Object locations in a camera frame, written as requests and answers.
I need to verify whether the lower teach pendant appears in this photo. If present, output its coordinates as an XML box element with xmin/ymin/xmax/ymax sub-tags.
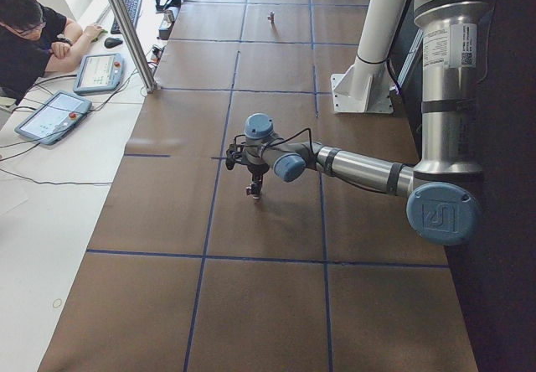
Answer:
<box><xmin>15</xmin><ymin>90</ymin><xmax>92</xmax><ymax>146</ymax></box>

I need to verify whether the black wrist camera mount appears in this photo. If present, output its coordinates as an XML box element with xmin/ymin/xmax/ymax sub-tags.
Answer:
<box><xmin>225</xmin><ymin>135</ymin><xmax>248</xmax><ymax>171</ymax></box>

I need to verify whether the upper teach pendant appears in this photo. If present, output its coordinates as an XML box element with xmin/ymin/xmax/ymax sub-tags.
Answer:
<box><xmin>73</xmin><ymin>54</ymin><xmax>124</xmax><ymax>96</ymax></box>

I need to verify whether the teach pendant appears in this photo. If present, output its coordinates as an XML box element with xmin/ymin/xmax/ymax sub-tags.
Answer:
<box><xmin>73</xmin><ymin>54</ymin><xmax>124</xmax><ymax>96</ymax></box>
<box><xmin>15</xmin><ymin>90</ymin><xmax>92</xmax><ymax>146</ymax></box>

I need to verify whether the black camera cable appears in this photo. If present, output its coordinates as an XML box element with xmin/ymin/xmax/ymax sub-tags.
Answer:
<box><xmin>234</xmin><ymin>127</ymin><xmax>313</xmax><ymax>168</ymax></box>

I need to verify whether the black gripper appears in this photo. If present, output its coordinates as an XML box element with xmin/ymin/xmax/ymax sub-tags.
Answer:
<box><xmin>245</xmin><ymin>163</ymin><xmax>269</xmax><ymax>199</ymax></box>

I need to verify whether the brown paper table mat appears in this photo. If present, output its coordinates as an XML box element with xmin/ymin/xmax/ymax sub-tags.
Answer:
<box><xmin>39</xmin><ymin>0</ymin><xmax>477</xmax><ymax>371</ymax></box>

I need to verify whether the black keyboard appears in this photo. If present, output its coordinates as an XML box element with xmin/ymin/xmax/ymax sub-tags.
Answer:
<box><xmin>110</xmin><ymin>0</ymin><xmax>142</xmax><ymax>34</ymax></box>

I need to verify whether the person in black shirt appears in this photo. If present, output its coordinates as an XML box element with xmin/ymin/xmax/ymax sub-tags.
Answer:
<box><xmin>1</xmin><ymin>0</ymin><xmax>104</xmax><ymax>100</ymax></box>

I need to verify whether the black computer mouse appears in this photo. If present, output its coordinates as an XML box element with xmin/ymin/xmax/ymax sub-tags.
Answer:
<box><xmin>104</xmin><ymin>37</ymin><xmax>123</xmax><ymax>49</ymax></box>

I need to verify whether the aluminium frame post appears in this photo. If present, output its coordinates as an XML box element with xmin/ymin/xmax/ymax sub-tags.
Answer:
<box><xmin>108</xmin><ymin>0</ymin><xmax>157</xmax><ymax>94</ymax></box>

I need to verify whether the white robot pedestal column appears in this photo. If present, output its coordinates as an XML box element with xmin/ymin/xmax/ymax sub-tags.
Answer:
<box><xmin>331</xmin><ymin>0</ymin><xmax>407</xmax><ymax>114</ymax></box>

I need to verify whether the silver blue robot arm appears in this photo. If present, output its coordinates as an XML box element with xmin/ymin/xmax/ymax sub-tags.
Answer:
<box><xmin>226</xmin><ymin>0</ymin><xmax>491</xmax><ymax>245</ymax></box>

